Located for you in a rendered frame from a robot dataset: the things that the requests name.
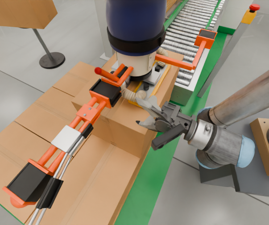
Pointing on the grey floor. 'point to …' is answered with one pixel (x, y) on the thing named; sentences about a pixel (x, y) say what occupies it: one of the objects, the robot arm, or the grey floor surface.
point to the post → (248, 17)
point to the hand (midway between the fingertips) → (134, 112)
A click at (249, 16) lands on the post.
